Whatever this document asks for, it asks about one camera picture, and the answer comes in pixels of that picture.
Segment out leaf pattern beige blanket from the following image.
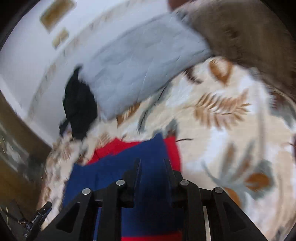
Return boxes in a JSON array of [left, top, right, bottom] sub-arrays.
[[38, 57, 295, 240]]

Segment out beige wall switch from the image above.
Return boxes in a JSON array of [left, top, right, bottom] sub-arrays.
[[52, 28, 69, 50]]

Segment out red and blue sweater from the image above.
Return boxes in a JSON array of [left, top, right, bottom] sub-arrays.
[[62, 133, 182, 240]]

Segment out brown pink padded headboard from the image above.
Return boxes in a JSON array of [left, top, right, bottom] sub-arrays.
[[168, 1, 295, 100]]

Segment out black clothes pile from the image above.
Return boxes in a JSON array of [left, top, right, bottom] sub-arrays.
[[59, 66, 98, 140]]

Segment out wooden door with glass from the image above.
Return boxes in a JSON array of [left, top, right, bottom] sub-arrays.
[[1, 96, 51, 240]]

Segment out grey quilted pillow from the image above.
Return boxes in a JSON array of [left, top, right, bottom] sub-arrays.
[[79, 14, 212, 120]]

